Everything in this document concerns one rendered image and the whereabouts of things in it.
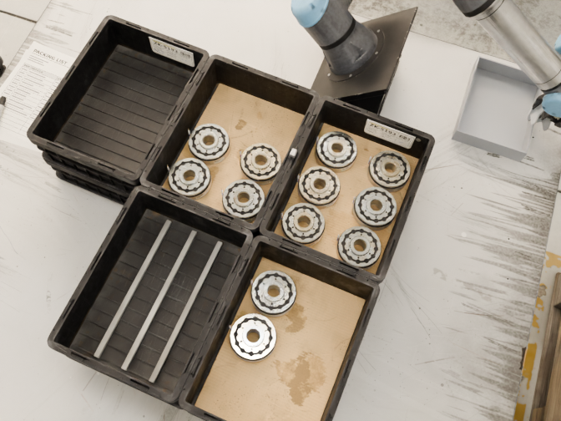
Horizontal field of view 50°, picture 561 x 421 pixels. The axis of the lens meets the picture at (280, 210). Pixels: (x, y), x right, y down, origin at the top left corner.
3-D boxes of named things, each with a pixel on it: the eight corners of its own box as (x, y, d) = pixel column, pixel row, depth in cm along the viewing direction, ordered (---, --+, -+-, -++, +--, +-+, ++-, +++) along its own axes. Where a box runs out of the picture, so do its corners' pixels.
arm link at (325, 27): (308, 48, 163) (277, 12, 154) (330, 11, 166) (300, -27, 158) (341, 44, 153) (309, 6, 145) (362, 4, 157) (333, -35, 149)
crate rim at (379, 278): (320, 98, 151) (321, 93, 149) (434, 141, 147) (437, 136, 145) (256, 235, 136) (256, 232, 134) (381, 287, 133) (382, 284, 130)
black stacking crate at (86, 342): (145, 204, 149) (137, 185, 138) (255, 250, 145) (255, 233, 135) (62, 353, 134) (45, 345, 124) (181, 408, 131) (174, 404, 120)
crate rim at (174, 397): (138, 187, 140) (136, 183, 138) (255, 235, 136) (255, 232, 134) (47, 347, 126) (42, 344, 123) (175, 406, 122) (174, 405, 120)
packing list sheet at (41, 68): (27, 39, 180) (27, 38, 179) (98, 63, 178) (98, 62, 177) (-30, 129, 168) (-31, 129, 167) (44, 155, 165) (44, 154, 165)
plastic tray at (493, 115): (472, 65, 181) (478, 55, 177) (538, 86, 179) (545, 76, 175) (451, 139, 171) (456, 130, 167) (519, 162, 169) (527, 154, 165)
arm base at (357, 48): (339, 41, 174) (320, 17, 168) (383, 26, 164) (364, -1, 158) (325, 81, 167) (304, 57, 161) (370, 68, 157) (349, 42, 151)
